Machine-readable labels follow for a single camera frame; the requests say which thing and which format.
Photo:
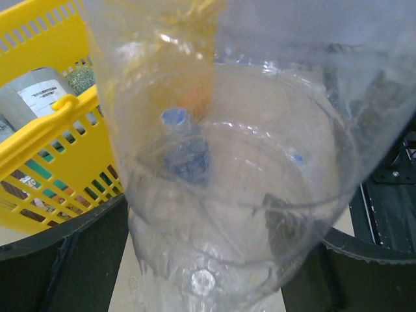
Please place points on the green brown tissue roll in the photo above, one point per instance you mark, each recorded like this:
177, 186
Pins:
78, 170

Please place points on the green netted melon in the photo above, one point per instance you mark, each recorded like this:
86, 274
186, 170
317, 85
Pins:
81, 79

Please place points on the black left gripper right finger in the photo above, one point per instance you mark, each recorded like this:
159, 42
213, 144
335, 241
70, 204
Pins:
343, 273

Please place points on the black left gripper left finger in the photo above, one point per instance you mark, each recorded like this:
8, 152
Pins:
69, 267

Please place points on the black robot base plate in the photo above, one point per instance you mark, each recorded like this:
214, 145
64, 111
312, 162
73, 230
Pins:
383, 207

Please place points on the clear plastic bottle large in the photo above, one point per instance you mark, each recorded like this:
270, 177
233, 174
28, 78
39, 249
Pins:
333, 81

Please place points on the yellow plastic shopping basket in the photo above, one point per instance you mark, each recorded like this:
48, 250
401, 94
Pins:
51, 34

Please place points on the blue label Pocari bottle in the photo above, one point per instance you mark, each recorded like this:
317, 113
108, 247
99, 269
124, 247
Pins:
186, 154

